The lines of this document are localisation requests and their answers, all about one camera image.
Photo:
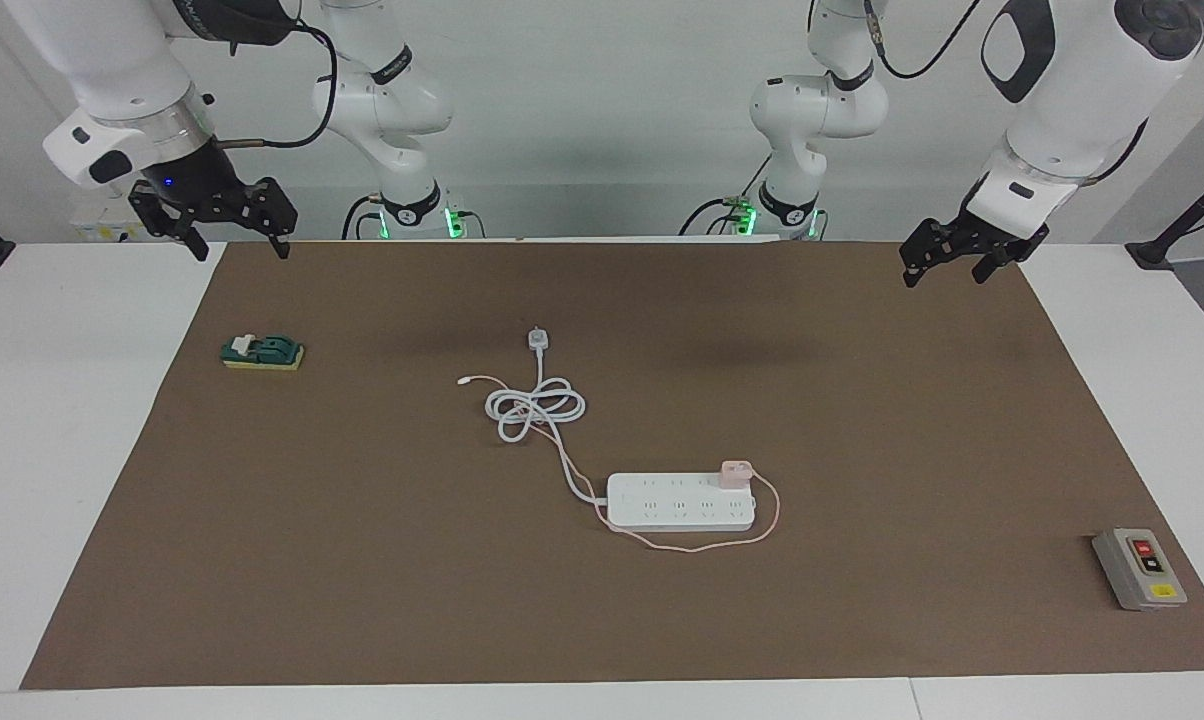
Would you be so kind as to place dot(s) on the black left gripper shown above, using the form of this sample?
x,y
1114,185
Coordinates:
x,y
992,238

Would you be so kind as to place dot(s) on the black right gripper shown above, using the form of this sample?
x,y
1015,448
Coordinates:
x,y
187,175

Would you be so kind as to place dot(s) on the pink charger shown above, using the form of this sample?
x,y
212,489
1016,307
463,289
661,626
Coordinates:
x,y
735,475

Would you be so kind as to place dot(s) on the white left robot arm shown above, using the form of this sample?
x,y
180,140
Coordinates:
x,y
1072,90

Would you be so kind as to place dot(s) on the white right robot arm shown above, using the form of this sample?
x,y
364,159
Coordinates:
x,y
112,60

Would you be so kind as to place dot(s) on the white box with yellow labels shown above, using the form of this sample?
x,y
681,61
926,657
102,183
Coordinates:
x,y
102,230

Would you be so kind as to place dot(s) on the brown table mat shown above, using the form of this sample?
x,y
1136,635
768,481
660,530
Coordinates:
x,y
362,560

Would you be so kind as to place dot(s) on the grey push button box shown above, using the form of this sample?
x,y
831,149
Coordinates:
x,y
1137,570

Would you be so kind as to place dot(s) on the green knife switch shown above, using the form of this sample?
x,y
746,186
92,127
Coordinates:
x,y
267,352

